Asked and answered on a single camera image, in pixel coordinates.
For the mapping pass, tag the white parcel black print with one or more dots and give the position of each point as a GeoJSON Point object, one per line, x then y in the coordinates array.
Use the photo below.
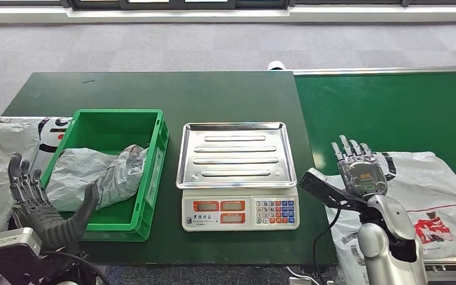
{"type": "Point", "coordinates": [51, 133]}

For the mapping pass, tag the white window sill ledge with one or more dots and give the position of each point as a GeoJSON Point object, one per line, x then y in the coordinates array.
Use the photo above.
{"type": "Point", "coordinates": [212, 15]}

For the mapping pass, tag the white power strip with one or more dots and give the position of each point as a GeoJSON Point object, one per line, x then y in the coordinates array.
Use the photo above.
{"type": "Point", "coordinates": [297, 280]}

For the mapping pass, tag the white scale with steel tray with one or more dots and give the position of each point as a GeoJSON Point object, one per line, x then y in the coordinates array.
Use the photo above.
{"type": "Point", "coordinates": [236, 157]}

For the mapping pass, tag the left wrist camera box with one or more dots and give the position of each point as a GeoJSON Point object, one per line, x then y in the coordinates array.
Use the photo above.
{"type": "Point", "coordinates": [11, 251]}

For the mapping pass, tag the large white parcel red print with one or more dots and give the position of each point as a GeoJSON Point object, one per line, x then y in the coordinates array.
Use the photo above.
{"type": "Point", "coordinates": [440, 188]}

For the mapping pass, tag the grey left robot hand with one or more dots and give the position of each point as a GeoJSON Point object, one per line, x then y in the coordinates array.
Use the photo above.
{"type": "Point", "coordinates": [47, 224]}

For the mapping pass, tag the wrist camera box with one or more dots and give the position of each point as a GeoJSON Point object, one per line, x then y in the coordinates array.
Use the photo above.
{"type": "Point", "coordinates": [318, 187]}
{"type": "Point", "coordinates": [11, 251]}

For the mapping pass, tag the green plastic crate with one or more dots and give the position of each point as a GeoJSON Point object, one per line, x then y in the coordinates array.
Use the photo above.
{"type": "Point", "coordinates": [110, 130]}

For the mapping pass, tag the white conveyor end roller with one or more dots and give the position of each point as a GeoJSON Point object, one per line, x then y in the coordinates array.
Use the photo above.
{"type": "Point", "coordinates": [277, 65]}

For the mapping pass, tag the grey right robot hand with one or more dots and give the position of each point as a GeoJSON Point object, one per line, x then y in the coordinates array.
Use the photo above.
{"type": "Point", "coordinates": [363, 177]}

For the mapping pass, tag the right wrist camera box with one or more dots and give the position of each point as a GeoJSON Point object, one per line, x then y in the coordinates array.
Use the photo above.
{"type": "Point", "coordinates": [318, 187]}

